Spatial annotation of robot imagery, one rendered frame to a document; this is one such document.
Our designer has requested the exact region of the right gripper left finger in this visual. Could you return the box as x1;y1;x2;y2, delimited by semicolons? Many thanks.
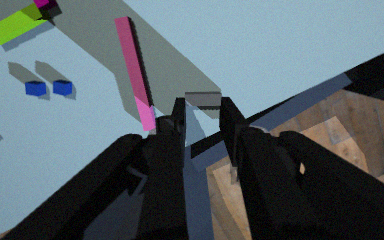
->
0;97;189;240

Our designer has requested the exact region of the magenta block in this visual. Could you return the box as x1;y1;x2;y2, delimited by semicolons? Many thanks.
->
33;0;58;11

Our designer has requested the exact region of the grey rectangular block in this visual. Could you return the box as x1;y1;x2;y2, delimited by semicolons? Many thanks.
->
185;91;222;106

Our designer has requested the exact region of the lime green rod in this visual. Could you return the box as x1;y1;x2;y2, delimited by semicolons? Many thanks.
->
0;3;51;45

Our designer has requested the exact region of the pink rod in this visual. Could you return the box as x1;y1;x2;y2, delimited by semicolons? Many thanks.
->
114;16;156;131

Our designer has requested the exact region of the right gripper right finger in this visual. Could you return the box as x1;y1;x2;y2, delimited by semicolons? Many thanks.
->
219;97;384;240

